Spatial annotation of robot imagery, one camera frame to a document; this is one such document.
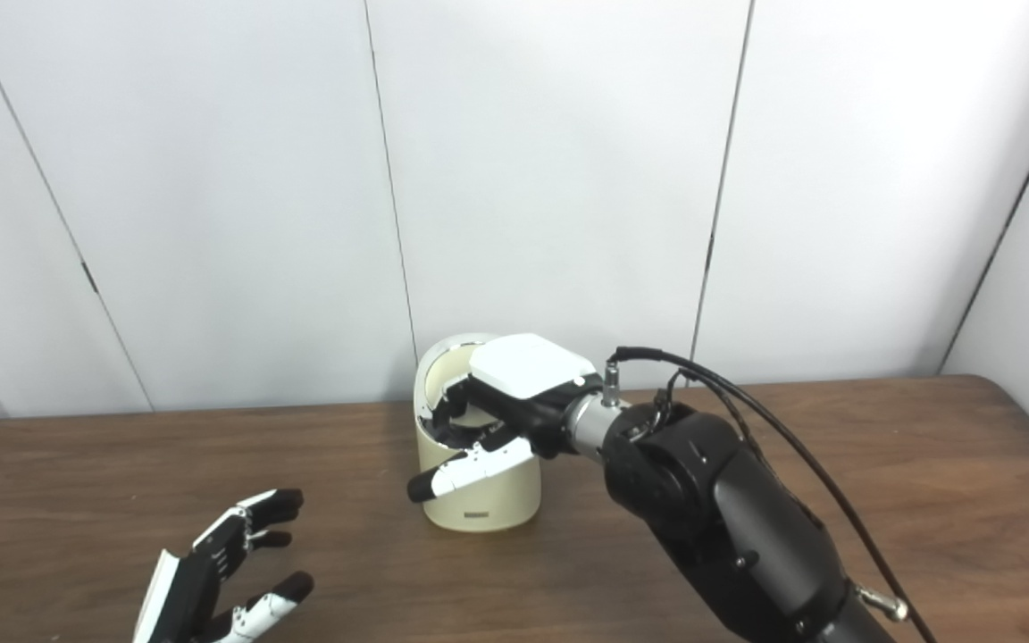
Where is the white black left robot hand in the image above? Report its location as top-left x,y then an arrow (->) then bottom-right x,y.
132,489 -> 314,643

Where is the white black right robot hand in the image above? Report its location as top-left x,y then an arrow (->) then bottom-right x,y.
406,333 -> 609,504

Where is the cream round bin lid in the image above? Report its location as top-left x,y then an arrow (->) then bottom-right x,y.
425,344 -> 481,403

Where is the cream-colored bin body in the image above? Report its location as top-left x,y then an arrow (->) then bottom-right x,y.
414,333 -> 541,534

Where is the black bin liner bag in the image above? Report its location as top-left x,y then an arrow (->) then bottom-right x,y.
419,402 -> 484,449

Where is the thin black right wrist wire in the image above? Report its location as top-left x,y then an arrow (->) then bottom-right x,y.
653,366 -> 846,537

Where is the thick black right wrist cable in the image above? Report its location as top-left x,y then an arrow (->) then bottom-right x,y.
608,347 -> 940,643

